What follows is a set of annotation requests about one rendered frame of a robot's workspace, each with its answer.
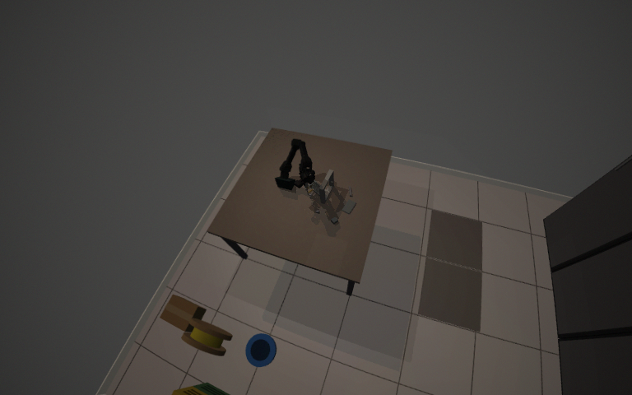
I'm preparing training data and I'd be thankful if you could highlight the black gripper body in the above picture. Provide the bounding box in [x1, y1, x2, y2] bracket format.
[294, 170, 315, 188]

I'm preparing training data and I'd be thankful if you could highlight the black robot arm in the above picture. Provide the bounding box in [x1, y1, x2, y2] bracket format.
[280, 139, 315, 184]

